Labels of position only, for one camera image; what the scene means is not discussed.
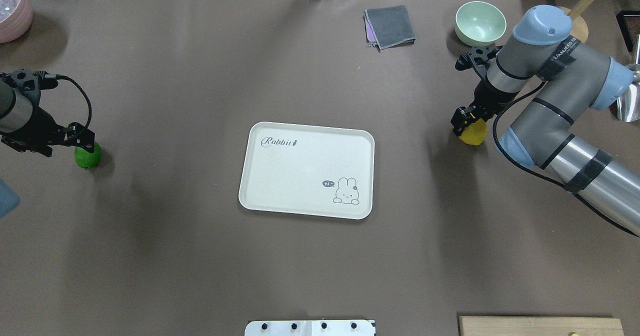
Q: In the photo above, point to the pale green bowl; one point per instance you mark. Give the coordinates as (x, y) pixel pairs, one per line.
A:
(479, 24)

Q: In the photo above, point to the pink ribbed bowl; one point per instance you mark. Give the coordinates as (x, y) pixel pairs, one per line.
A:
(16, 17)

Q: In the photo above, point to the green lime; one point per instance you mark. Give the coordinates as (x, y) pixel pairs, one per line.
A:
(86, 160)

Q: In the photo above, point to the white rabbit tray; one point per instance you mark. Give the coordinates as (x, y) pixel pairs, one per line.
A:
(308, 170)

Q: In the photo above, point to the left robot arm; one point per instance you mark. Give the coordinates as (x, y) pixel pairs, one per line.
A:
(25, 126)

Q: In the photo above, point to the yellow lemon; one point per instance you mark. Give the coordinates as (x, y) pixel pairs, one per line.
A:
(475, 134)

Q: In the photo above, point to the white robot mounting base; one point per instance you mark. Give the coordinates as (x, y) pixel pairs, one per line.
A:
(320, 327)

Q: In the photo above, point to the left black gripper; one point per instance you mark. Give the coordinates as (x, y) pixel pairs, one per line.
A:
(44, 124)

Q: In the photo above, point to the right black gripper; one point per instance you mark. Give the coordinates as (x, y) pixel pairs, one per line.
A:
(484, 96)

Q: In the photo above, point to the bamboo cutting board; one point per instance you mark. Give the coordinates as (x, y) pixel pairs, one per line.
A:
(539, 326)

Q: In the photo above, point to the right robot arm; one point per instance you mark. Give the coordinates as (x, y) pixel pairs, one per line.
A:
(575, 77)

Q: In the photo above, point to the purple cloth underneath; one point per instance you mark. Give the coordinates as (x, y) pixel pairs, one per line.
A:
(371, 39)

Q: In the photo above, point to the grey folded cloth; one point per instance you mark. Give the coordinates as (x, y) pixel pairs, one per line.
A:
(391, 26)

